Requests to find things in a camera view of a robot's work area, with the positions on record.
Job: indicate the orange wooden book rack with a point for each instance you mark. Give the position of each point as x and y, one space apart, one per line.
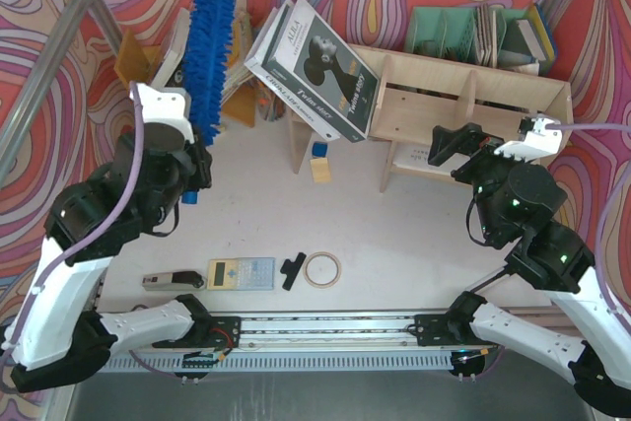
134 62

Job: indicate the light wooden bookshelf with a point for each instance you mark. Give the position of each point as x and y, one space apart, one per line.
418 93

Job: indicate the spiral notebook with handwriting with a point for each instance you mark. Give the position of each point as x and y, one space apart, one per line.
415 157

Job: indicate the blue yellow book in organizer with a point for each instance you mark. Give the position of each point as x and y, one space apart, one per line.
538 36

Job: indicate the white black paperback book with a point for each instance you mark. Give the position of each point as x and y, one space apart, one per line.
172 49

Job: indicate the pencil cup with pens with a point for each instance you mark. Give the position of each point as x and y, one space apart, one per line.
269 106

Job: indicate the black detached gripper finger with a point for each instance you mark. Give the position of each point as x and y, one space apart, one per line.
290 269

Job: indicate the teal file organizer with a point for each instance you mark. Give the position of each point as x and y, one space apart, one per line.
483 35

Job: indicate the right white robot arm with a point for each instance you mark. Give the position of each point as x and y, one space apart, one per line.
516 199

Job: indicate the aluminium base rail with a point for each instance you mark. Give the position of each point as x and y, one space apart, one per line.
372 341

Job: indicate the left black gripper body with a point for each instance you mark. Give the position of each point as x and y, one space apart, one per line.
200 165

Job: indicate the grey yellow calculator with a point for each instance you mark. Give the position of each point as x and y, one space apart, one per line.
241 274

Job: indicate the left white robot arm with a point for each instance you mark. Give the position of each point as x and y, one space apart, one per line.
56 340

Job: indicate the blue microfiber duster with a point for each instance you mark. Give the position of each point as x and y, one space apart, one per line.
204 76

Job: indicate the grey black stapler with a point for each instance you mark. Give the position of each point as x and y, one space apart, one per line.
173 281

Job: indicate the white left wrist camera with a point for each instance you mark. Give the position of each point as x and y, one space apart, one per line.
167 108

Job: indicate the yellow sticky note pad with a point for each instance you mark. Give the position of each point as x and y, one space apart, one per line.
320 170

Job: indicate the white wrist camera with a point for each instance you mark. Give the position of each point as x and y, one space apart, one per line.
167 108
539 137

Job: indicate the black white Twins story book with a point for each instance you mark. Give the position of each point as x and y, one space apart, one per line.
315 73

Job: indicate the yellow books stack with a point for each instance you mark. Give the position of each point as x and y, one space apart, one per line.
242 41

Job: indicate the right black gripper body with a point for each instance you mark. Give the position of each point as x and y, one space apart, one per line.
470 161

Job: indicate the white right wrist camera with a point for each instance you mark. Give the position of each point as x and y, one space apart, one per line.
539 137

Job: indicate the small blue block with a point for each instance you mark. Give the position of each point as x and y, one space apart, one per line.
319 149

